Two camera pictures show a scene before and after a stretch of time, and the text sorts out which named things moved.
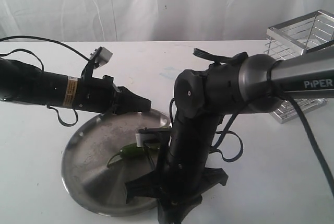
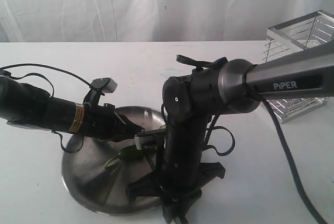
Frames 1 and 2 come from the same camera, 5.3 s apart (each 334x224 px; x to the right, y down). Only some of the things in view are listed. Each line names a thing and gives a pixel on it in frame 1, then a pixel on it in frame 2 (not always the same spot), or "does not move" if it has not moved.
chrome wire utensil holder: (312, 32) does not move
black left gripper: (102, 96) to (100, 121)
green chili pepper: (131, 151) does not move
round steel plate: (89, 180) does not move
